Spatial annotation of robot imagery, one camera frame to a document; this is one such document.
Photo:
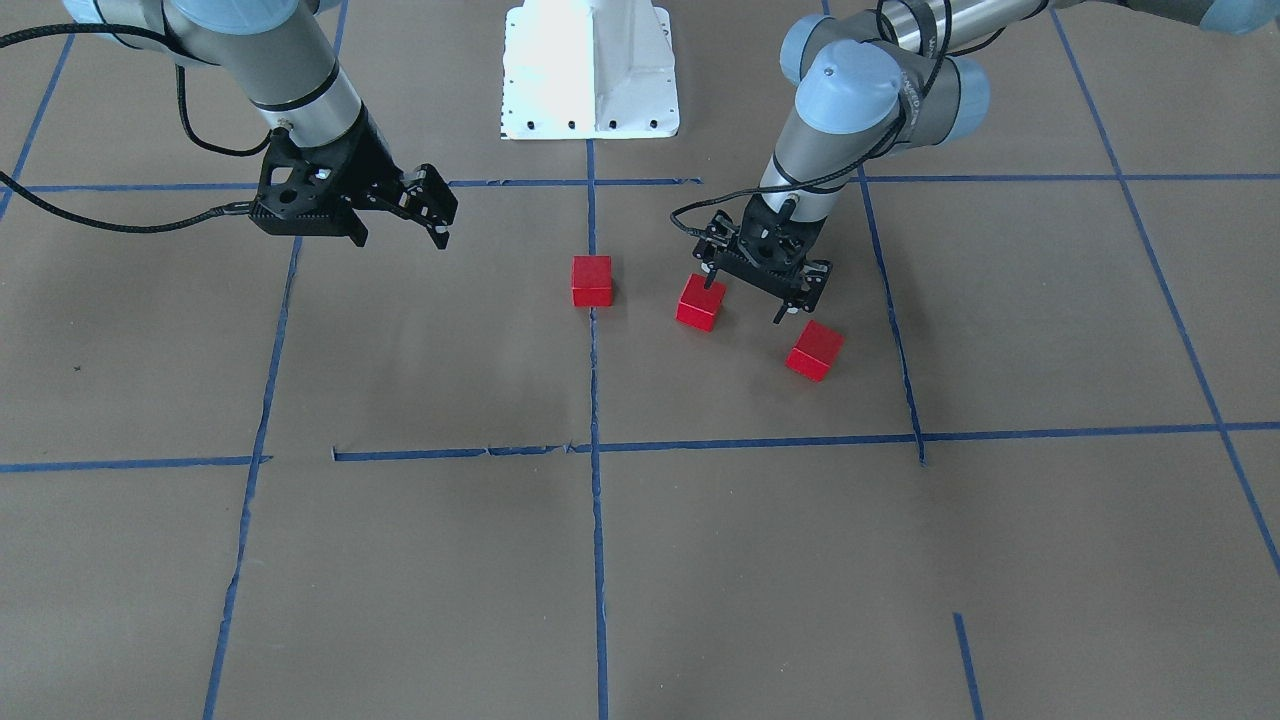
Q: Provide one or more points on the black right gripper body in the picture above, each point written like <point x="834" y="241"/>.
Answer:
<point x="374" y="165"/>

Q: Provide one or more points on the red block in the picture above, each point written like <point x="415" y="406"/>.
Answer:
<point x="700" y="303"/>
<point x="815" y="351"/>
<point x="592" y="281"/>

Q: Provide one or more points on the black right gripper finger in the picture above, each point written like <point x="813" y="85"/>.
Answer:
<point x="351" y="226"/>
<point x="433" y="204"/>

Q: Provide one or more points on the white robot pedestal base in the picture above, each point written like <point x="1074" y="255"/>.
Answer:
<point x="576" y="70"/>

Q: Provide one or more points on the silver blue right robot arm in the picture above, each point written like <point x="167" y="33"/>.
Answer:
<point x="275" y="51"/>

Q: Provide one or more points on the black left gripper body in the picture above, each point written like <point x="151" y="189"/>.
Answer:
<point x="812" y="278"/>

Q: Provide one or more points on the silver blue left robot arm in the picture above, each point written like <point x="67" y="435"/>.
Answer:
<point x="897" y="77"/>

